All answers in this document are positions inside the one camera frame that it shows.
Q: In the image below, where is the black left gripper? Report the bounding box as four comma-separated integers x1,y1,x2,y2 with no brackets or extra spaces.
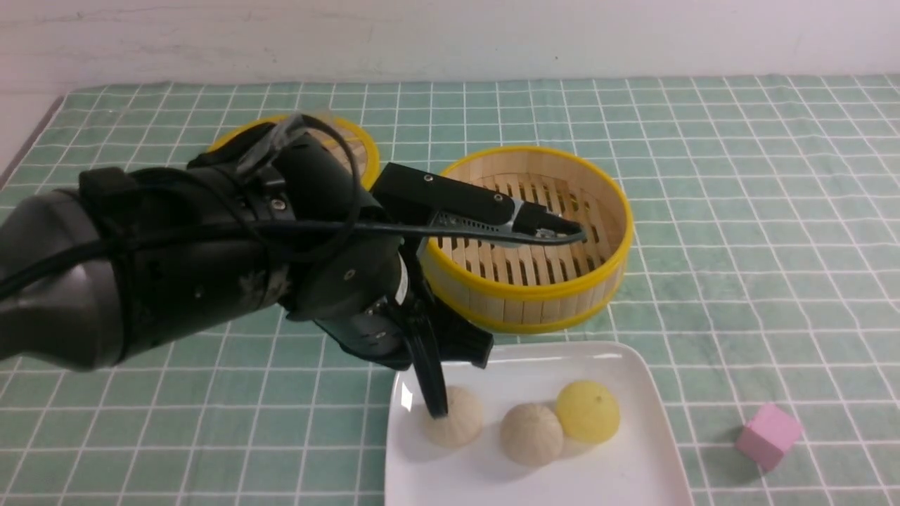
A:
280,233,493,420

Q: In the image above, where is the white steamed bun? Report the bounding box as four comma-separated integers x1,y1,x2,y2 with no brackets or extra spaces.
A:
422,387,484,450

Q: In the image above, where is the yellow steamed bun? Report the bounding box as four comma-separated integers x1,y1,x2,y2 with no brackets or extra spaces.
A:
554,380,622,445

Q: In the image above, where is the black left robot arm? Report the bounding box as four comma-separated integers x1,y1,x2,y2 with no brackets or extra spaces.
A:
2,115,494,417

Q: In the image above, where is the beige steamed bun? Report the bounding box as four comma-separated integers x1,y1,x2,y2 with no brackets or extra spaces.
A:
499,403,565,467

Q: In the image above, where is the white square plate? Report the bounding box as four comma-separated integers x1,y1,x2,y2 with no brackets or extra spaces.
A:
385,342,693,505

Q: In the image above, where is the yellow bamboo steamer basket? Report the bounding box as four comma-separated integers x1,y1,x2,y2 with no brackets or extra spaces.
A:
419,146,634,335

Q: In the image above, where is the yellow bamboo steamer lid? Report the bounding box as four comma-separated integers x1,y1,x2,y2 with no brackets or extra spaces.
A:
206,115,380,191

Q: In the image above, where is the green checkered tablecloth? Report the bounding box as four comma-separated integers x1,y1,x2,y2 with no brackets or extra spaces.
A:
1,76,899,505

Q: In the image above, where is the pink cube block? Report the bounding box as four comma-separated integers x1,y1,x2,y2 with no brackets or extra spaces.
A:
734,403,803,473

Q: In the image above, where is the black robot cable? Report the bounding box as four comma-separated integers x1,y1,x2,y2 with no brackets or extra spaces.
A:
0,114,588,299

